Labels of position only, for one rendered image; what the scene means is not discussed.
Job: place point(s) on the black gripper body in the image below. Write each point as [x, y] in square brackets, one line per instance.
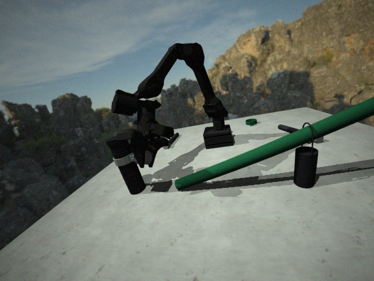
[139, 134]

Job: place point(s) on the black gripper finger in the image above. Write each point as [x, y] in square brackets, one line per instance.
[153, 149]
[138, 149]

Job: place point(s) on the green pipe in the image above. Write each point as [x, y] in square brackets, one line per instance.
[297, 138]

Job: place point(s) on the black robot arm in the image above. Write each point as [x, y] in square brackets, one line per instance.
[192, 53]

